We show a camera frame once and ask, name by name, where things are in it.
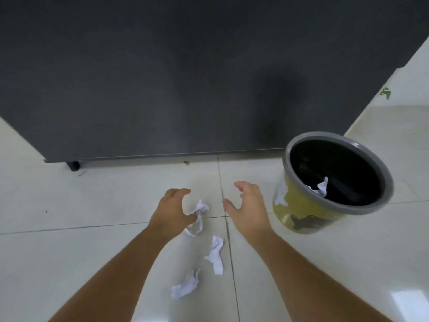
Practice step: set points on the person's left hand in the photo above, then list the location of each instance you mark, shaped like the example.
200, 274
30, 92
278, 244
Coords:
167, 217

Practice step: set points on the person's right hand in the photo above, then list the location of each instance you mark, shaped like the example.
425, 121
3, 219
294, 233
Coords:
251, 217

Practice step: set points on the person's right forearm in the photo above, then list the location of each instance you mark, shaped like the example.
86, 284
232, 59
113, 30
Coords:
311, 281

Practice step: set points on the person's left forearm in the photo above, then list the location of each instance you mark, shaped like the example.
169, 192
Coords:
117, 281

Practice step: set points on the small dark twig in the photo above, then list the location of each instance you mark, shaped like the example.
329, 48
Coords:
82, 173

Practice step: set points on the yellow trash bin grey rim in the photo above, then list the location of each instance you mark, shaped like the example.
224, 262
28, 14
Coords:
301, 207

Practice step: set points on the potted green plant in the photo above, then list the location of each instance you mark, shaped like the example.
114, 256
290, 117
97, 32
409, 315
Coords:
386, 93

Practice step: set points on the dark grey desk beige top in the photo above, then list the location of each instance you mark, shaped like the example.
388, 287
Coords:
201, 80

